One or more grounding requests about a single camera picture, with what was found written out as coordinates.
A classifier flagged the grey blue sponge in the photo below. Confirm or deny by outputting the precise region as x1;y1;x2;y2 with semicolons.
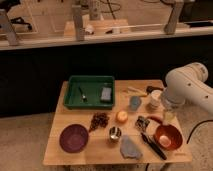
101;87;112;102

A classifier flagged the green plastic tray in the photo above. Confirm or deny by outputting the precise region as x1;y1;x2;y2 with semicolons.
63;75;115;109

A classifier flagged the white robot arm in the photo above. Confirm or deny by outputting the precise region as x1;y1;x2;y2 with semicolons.
161;62;213;114

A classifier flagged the orange bowl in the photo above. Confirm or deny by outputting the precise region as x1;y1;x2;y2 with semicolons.
154;125;183;151

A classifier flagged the purple bowl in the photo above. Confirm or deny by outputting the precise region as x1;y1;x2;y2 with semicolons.
59;124;89;153

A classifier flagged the red chili pepper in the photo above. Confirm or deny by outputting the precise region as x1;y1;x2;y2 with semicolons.
147;116;163;124

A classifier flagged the white egg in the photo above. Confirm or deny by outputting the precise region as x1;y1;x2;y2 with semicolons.
159;135;171;147

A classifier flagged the white cup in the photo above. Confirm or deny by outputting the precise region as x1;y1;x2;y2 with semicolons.
149;90;162;109

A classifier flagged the metal binder clip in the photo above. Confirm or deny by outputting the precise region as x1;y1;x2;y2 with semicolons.
135;116;150;132

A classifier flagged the grey blue cup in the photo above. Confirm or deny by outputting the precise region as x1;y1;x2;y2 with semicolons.
129;96;142;111

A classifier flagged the yellow corn cob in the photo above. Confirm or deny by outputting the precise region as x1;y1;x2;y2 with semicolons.
125;87;147;97

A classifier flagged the orange yellow fruit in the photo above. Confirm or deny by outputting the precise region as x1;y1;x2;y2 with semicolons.
116;111;128;123

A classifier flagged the grey blue cloth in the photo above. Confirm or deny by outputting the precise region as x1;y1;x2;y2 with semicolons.
120;135;142;160

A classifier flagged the small metal cup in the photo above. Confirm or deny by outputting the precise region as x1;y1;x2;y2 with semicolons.
109;127;122;142

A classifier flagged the bunch of dark grapes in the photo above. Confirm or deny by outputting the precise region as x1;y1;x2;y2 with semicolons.
89;113;109;131

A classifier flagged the small metal spoon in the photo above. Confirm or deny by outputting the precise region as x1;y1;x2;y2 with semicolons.
78;87;87;102

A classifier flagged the black floor cable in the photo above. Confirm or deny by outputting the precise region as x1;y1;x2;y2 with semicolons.
186;118;213;145

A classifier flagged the black handled tool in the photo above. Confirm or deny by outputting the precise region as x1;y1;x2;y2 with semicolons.
141;133;167;160

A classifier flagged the wooden rail fixture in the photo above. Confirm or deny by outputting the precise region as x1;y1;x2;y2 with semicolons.
0;0;213;51

